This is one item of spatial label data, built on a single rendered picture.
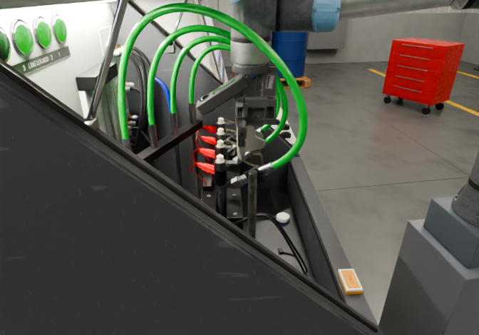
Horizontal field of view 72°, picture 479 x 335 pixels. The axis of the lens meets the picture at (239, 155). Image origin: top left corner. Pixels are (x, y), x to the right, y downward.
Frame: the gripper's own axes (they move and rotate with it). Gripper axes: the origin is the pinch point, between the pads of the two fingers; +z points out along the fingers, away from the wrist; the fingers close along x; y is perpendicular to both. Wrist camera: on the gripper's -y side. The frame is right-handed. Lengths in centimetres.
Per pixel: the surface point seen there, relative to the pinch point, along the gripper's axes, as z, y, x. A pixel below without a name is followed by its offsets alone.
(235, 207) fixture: 13.3, -1.0, -0.9
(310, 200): 16.3, 18.8, 5.3
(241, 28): -27.7, -0.2, -11.5
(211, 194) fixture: 13.3, -6.9, 4.6
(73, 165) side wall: -16.8, -18.6, -35.0
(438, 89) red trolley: 77, 261, 326
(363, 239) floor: 111, 84, 98
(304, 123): -13.5, 9.9, -16.0
